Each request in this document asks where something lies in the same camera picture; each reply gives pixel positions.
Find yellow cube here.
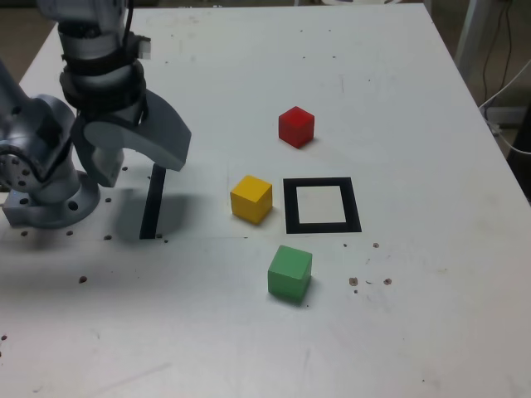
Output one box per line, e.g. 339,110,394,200
230,174,274,226

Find green cube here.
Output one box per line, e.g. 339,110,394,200
267,244,314,303

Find small wrist camera box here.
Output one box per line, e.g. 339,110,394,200
123,32,153,60

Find white cable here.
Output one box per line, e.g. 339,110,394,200
479,60,531,155

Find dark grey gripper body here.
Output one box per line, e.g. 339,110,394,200
78,103,146,129

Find black power strip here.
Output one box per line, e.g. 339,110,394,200
483,105,527,125

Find red cube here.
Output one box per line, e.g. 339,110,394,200
277,105,315,149

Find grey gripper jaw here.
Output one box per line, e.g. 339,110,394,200
71,118,126,188
81,89,193,173

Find black tape square outline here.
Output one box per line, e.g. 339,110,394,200
282,177,363,235

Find black tape strip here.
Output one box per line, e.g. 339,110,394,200
139,163,168,240

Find white metal frame leg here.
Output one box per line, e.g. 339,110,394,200
454,0,487,59

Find black hanging cable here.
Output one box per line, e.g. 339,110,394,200
481,0,505,107
504,0,514,88

